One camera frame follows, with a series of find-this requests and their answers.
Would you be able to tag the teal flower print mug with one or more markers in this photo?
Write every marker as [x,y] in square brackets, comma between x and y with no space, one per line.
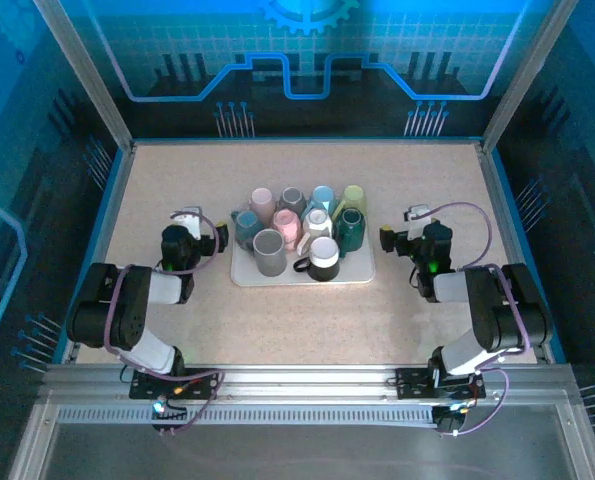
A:
[248,225]

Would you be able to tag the dark green mug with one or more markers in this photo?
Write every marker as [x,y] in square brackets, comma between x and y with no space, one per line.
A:
[351,227]

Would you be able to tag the large grey mug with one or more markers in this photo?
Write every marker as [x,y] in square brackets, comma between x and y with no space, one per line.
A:
[269,252]

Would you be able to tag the pale pink mug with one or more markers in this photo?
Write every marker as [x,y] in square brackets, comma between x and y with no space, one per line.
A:
[262,200]

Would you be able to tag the pink speckled mug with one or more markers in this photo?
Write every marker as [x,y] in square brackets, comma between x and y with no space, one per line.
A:
[286,225]

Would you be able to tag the cream white mug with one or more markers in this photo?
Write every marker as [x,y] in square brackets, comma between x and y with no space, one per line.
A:
[318,222]

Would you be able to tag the black mug white base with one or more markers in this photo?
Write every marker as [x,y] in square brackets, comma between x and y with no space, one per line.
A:
[323,270]

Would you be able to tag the light blue mug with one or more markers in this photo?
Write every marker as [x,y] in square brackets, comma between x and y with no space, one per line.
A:
[323,196]

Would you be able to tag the small grey mug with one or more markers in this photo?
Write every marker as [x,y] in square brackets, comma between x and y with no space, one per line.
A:
[292,199]

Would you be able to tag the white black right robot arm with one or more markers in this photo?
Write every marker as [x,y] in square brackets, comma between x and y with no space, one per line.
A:
[449,287]

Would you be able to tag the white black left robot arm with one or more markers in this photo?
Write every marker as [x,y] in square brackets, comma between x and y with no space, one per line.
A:
[167,289]

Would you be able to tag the yellow-green mug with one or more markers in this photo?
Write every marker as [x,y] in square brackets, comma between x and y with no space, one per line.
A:
[354,196]

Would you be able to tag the white plastic tray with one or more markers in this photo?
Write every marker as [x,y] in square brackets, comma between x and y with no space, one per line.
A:
[357,270]

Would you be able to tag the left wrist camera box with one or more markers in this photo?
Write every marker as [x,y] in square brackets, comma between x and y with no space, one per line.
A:
[193,222]

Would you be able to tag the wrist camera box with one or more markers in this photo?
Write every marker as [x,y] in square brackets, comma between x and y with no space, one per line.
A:
[193,222]
[419,212]

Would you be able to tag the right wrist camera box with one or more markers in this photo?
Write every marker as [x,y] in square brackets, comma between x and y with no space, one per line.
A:
[419,212]

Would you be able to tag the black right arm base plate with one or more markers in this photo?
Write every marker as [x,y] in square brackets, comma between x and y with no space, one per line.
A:
[412,382]

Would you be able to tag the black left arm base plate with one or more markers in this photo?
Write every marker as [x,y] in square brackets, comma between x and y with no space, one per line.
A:
[202,387]

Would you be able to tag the aluminium table rail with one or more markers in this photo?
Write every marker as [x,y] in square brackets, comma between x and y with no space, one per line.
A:
[302,380]

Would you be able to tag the aluminium frame post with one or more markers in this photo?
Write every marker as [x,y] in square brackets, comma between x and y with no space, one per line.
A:
[84,75]
[527,70]

